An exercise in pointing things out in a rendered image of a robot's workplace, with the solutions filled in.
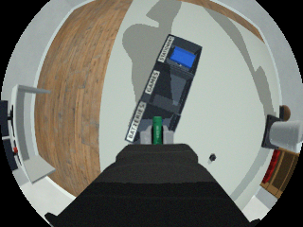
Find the black three-compartment bin rack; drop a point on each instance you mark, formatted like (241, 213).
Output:
(168, 89)

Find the green battery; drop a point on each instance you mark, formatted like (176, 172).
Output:
(157, 129)

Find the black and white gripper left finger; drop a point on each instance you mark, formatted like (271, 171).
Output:
(146, 137)

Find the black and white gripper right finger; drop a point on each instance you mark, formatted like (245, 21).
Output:
(167, 136)

